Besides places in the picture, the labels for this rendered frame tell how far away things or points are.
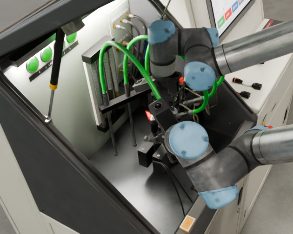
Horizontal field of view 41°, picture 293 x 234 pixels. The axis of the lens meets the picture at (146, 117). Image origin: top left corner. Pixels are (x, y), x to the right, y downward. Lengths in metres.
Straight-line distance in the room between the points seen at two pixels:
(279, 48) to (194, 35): 0.24
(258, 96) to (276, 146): 0.86
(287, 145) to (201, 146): 0.16
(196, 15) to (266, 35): 0.60
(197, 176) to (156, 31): 0.43
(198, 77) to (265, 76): 0.82
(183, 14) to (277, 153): 0.82
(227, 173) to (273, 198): 1.72
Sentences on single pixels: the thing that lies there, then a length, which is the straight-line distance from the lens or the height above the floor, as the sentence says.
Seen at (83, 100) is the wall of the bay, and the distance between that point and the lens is 1.46.
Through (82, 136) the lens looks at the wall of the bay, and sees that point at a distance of 1.52.
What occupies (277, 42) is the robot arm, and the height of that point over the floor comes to 1.52.
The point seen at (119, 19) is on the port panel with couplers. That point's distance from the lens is 1.52.
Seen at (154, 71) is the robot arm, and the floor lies 1.35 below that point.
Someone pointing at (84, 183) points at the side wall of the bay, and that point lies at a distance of 1.14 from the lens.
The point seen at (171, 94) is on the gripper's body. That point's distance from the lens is 1.19.
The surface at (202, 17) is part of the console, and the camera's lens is 1.57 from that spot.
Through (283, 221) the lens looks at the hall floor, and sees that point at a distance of 2.46.
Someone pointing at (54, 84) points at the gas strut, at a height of 1.47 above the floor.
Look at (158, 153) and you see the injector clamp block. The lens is 1.40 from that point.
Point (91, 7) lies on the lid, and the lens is 0.67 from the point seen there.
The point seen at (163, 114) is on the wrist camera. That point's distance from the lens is 0.98.
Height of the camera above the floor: 2.02
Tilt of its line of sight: 42 degrees down
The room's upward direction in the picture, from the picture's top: 6 degrees counter-clockwise
